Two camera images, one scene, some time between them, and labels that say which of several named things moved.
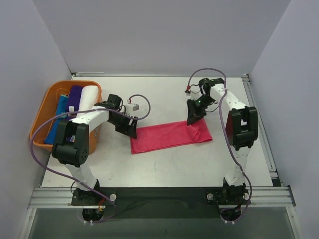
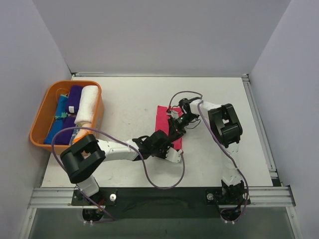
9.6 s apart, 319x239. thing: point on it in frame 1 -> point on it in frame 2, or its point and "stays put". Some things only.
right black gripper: [197, 107] -> [176, 123]
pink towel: [160, 136] -> [162, 118]
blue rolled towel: [62, 109] stays put
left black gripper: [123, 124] -> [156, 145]
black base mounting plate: [162, 202] stays put
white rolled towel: [88, 97] stays put
